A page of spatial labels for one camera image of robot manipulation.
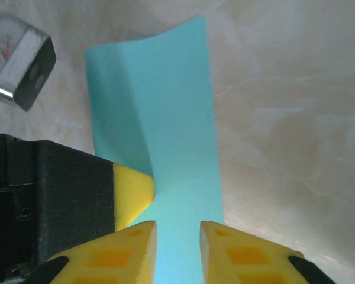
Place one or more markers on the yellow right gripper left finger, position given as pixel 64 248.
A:
pixel 112 257

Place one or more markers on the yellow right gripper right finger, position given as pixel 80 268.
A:
pixel 242 257

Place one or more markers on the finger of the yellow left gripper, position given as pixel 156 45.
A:
pixel 83 201

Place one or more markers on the light blue paper sheet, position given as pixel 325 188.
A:
pixel 171 118

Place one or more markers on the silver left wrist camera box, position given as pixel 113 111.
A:
pixel 20 59

